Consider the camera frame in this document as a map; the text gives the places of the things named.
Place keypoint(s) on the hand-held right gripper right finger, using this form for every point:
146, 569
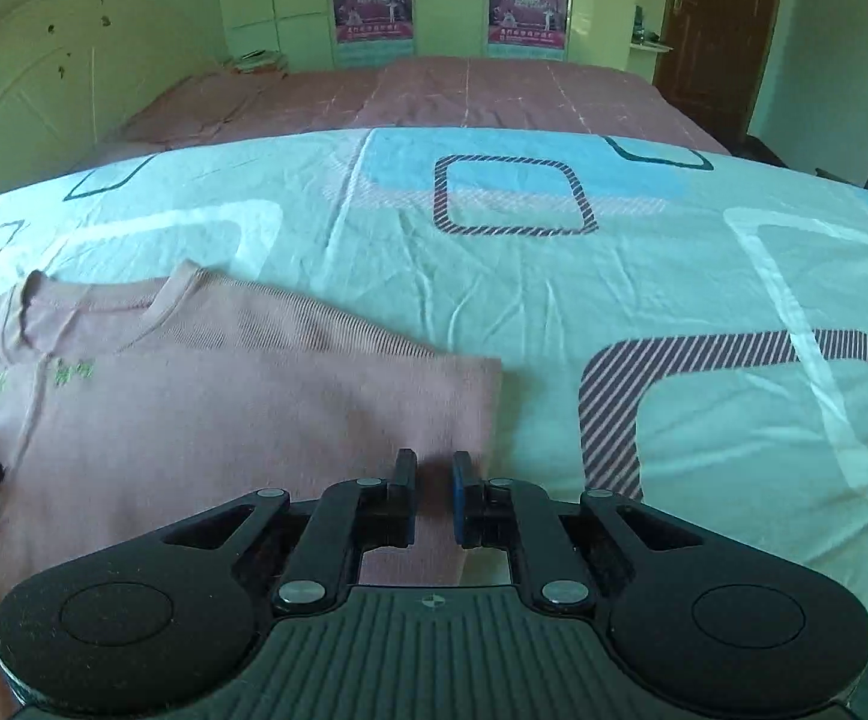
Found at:
462, 499

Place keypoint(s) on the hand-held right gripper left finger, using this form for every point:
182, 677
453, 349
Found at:
402, 499

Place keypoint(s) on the pink knit sweater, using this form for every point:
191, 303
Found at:
216, 405

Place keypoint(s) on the square-patterned bed sheet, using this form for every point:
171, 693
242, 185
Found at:
554, 277

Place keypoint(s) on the white headboard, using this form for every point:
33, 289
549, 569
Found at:
29, 90

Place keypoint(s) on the stack of books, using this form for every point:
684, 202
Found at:
258, 62

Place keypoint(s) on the pale corner shelf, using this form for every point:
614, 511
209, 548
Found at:
651, 45

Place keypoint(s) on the pale yellow wardrobe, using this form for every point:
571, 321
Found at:
299, 0

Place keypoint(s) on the brown wooden door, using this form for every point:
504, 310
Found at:
711, 30

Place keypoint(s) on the purple wall poster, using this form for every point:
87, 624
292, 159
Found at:
529, 4
371, 0

